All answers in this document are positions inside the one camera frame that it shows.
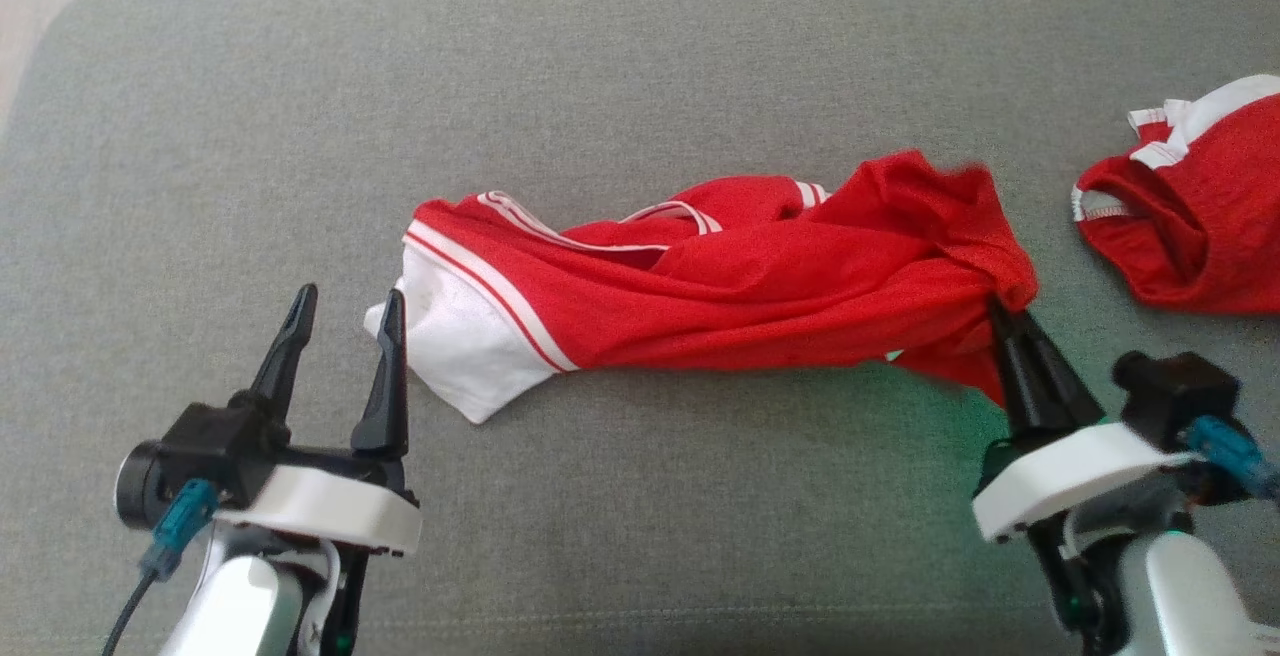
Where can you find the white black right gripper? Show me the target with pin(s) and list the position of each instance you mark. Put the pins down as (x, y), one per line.
(1070, 476)

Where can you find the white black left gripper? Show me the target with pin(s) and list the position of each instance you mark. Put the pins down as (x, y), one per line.
(320, 506)

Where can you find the red shorts with white band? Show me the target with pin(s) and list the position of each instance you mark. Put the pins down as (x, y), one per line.
(1210, 226)

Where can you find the red and white jersey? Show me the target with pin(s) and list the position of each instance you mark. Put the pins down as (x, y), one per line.
(750, 296)

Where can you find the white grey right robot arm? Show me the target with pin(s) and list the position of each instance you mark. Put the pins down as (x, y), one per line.
(1180, 586)

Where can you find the grey fabric ottoman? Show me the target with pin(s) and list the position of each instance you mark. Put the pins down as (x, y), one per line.
(600, 56)

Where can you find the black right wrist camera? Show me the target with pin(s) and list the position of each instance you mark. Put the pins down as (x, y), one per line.
(1175, 391)

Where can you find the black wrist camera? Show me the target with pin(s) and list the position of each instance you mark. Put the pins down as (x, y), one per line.
(205, 456)
(1175, 391)

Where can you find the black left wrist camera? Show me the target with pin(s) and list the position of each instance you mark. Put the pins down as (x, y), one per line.
(205, 456)

